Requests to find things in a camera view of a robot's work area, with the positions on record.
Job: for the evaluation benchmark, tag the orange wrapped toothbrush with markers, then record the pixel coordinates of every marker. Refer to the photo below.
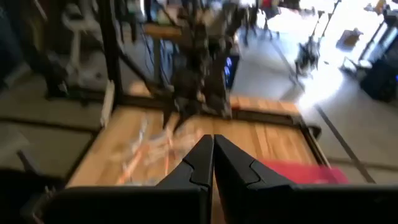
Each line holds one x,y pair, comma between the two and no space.
167,155
132,165

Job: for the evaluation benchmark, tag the black tripod stand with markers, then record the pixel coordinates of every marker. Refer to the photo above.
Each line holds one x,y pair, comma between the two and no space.
308,54

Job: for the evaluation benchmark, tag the red plastic bin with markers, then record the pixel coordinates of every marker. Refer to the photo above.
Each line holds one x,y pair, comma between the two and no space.
304,172

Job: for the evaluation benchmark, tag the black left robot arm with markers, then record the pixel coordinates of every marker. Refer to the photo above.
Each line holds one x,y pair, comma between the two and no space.
202,62

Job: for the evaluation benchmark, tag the black equipment cart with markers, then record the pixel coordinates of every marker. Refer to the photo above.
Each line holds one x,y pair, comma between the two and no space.
379,81

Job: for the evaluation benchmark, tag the white stool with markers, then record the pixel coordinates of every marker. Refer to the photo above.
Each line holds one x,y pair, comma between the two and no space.
77,25

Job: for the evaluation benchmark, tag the brown cardboard box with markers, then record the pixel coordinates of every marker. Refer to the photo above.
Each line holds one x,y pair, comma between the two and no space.
349,37

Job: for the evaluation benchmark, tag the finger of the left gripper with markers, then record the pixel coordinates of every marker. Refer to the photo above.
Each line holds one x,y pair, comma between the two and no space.
181,118
168,115

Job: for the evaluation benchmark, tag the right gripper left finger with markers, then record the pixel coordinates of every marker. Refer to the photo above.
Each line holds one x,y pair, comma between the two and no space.
196,171

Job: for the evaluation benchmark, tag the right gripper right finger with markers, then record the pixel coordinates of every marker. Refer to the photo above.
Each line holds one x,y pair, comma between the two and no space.
239,171

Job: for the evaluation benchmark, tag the wooden background table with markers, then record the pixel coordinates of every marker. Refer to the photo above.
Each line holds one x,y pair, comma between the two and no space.
161,31

